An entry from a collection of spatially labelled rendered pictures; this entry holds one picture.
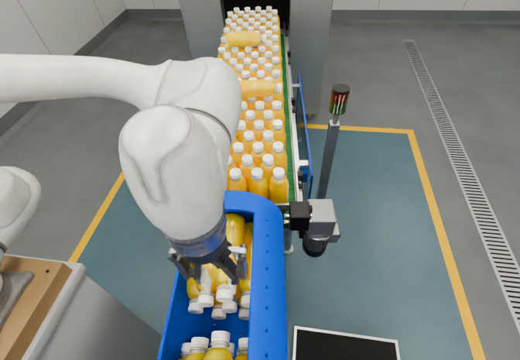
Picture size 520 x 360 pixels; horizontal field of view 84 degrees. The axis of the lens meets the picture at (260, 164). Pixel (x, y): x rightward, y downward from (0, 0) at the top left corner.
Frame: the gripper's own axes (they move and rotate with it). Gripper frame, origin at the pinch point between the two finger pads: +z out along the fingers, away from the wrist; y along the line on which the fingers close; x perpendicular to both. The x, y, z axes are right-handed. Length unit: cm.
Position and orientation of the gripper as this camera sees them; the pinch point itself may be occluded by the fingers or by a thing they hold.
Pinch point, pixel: (219, 281)
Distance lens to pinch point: 64.2
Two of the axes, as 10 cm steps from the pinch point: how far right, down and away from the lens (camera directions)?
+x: 0.2, -7.4, 6.7
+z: 0.5, 6.7, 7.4
